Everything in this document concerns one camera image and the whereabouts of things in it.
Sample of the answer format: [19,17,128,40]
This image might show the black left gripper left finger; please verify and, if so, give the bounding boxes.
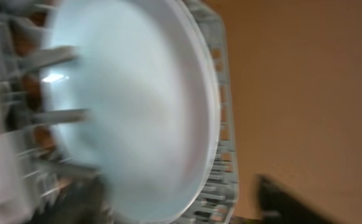
[28,179,113,224]

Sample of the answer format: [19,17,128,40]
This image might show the light blue plate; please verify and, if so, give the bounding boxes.
[42,0,220,223]

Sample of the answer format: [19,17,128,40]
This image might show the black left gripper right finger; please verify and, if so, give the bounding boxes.
[257,175,336,224]

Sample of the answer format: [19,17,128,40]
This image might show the grey dishwasher rack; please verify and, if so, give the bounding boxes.
[0,1,238,223]

